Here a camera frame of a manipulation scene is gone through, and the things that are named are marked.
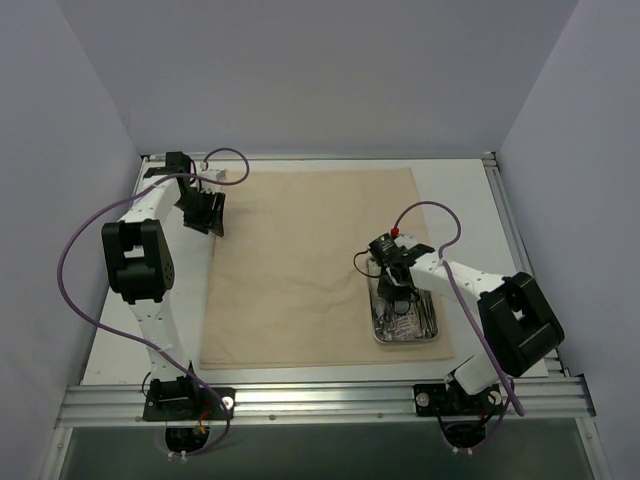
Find metal instrument tray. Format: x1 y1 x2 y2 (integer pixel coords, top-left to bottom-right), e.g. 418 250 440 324
365 257 439 345

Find surgical forceps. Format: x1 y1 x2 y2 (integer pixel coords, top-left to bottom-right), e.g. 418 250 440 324
417 291 438 339

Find surgical scissors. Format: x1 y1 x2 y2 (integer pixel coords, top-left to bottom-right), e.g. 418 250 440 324
372 301 397 343

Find beige cloth wrap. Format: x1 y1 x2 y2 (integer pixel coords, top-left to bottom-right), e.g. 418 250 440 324
200 168 453 370

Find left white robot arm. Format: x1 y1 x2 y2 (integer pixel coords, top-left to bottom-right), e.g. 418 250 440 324
101 152 225 387

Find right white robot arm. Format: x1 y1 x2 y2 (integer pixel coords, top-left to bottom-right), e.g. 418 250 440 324
368 233 565 413

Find purple printed sterile packet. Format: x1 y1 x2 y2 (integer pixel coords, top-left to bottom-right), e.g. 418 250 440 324
391 312 423 342

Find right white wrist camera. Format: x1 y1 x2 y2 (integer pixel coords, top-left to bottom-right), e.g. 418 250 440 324
390 228 419 250

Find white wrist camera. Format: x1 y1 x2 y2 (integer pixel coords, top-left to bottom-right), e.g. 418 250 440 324
199 169 227 186
390 228 419 250

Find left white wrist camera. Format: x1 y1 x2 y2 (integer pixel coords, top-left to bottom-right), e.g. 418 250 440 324
199 169 227 186

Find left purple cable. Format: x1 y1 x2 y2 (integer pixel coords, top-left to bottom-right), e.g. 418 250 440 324
56 147 250 455

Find purple cable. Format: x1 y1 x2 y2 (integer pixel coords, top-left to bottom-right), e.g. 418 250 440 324
56 147 250 455
390 201 527 446

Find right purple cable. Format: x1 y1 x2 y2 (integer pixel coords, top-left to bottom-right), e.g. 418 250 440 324
390 201 527 446

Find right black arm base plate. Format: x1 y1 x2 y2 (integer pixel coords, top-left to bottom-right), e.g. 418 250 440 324
412 381 503 417

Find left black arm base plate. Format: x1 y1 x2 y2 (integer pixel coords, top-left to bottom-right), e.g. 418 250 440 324
142 381 235 422

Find right side aluminium rail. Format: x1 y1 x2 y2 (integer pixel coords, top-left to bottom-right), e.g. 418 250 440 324
482 151 572 381

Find aluminium rail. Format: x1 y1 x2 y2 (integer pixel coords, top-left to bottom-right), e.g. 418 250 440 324
55 376 595 428
482 151 572 381

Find front aluminium rail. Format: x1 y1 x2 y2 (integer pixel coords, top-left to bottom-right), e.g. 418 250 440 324
55 376 595 428

